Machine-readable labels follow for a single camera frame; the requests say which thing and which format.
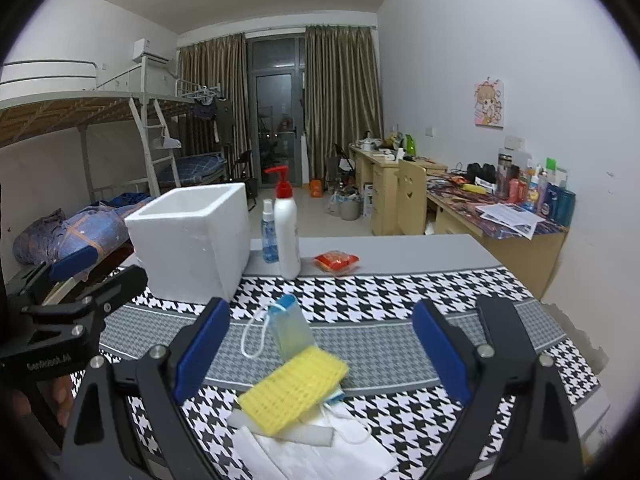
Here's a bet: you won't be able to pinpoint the blue face mask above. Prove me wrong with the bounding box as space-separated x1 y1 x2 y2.
241 294 316 362

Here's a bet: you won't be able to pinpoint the yellow mesh sponge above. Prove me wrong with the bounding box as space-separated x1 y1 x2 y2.
238 346 349 437

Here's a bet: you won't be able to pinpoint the white tissue paper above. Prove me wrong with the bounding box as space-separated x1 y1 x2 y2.
232 402 398 479

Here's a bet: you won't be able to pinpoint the white foam strip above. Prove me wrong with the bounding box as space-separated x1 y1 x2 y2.
227 410 334 448

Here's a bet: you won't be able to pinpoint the person's left hand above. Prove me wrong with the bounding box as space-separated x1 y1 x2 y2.
9 376 74 428

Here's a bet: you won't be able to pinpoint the blue plaid quilt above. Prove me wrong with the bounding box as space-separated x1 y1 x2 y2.
12 192 152 266

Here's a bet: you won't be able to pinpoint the houndstooth table mat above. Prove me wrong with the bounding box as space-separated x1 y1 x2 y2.
64 264 601 480

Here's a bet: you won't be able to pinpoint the white foam box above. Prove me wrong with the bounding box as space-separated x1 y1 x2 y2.
125 183 250 304

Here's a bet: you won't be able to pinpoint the blue spray bottle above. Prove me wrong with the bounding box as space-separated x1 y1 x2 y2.
262 198 279 263

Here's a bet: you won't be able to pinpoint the white metal bunk bed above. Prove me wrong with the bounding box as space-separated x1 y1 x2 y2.
0 54 227 221

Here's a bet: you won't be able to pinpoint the wooden desk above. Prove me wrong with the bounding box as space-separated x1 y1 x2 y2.
349 146 568 299

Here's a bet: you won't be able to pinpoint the red snack packet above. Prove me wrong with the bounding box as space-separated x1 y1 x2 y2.
314 250 360 275

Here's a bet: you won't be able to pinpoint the white paper sheets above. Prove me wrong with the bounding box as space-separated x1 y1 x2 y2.
475 203 544 240

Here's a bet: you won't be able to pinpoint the white lotion pump bottle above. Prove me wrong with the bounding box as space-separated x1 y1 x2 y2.
266 165 302 280

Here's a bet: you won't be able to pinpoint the black folding chair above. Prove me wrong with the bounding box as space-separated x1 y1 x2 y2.
232 150 258 211

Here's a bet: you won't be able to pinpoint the grey trash bin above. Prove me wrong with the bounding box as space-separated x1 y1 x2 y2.
338 193 361 221

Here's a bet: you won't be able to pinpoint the wooden smiley chair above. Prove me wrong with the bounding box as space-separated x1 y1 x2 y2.
396 160 427 235

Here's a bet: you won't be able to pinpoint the orange bucket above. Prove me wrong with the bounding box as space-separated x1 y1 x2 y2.
309 179 324 198

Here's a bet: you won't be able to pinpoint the black headphones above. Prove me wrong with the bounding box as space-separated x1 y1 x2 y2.
465 162 497 184

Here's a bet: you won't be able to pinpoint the white air conditioner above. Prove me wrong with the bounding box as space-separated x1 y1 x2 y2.
132 38 169 65

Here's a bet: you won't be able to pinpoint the left brown curtain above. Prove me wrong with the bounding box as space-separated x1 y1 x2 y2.
178 34 250 180

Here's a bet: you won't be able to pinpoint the brown curtain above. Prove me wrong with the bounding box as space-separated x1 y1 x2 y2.
178 34 250 180
304 25 383 180

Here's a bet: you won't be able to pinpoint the glass balcony door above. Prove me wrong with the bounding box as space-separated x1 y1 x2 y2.
247 34 305 188

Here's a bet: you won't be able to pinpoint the right brown curtain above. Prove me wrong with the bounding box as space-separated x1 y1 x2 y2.
304 25 383 180

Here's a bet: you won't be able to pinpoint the cartoon girl wall poster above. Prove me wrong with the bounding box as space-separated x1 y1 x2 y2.
474 78 504 128

